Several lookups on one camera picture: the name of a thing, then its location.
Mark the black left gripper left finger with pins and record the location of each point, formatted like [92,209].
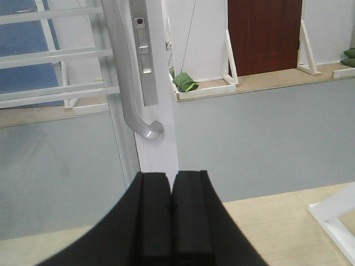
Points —
[136,231]

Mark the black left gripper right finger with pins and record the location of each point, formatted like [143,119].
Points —
[203,231]

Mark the white framed sliding glass door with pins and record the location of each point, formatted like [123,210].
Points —
[65,54]

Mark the grey curved door handle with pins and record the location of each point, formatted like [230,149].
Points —
[122,61]

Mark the silver door lock plate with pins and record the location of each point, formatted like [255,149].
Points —
[140,23]

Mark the dark red wooden door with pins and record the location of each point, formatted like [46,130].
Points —
[264,34]

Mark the white triangular wooden brace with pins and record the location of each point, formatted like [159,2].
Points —
[205,53]

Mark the green sandbag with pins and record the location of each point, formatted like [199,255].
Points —
[185,83]
[350,58]

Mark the white triangular brace right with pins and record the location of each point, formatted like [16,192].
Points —
[304,45]

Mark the green sandbag far right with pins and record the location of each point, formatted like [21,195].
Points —
[350,58]

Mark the white wooden frame corner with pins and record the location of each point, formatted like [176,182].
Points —
[327,214]

